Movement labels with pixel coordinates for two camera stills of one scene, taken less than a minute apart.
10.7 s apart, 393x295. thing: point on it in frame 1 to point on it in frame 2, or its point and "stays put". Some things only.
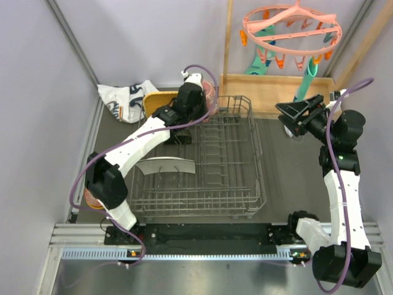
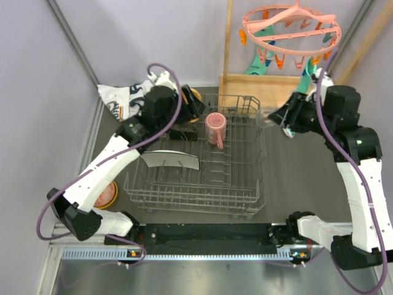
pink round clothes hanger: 291,29 stays put
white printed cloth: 126,103 stays put
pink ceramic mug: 210,89 to 215,125
